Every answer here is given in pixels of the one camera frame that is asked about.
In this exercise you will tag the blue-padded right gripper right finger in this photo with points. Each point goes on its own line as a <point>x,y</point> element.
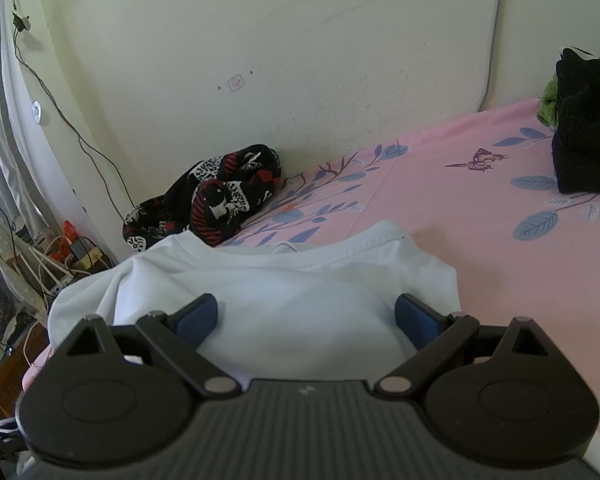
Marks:
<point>438,340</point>

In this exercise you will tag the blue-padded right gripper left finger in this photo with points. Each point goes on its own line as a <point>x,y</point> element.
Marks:
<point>174,339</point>

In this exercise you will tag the white t-shirt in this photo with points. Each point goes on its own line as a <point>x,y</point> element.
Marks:
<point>287,311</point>

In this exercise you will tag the black clothes pile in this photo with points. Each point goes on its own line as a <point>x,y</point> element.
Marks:
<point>576,142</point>

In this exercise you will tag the pink patterned bed sheet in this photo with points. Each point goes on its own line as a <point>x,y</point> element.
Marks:
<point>480,195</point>

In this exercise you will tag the black red white patterned cloth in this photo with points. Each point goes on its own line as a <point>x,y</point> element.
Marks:
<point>212,199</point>

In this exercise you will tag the cluttered side table items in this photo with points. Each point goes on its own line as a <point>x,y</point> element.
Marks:
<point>34,275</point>

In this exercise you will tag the grey curtain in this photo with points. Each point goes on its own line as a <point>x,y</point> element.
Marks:
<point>5,135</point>

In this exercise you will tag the green cloth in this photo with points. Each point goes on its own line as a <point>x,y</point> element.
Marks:
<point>547,114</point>

